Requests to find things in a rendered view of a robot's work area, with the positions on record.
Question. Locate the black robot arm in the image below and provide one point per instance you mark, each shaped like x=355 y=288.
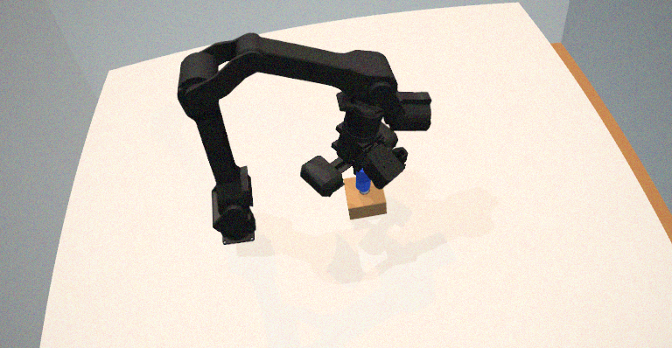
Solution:
x=368 y=94

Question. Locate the tan wooden block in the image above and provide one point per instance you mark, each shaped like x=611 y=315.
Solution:
x=364 y=205

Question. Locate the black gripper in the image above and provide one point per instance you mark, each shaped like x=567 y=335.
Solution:
x=326 y=178

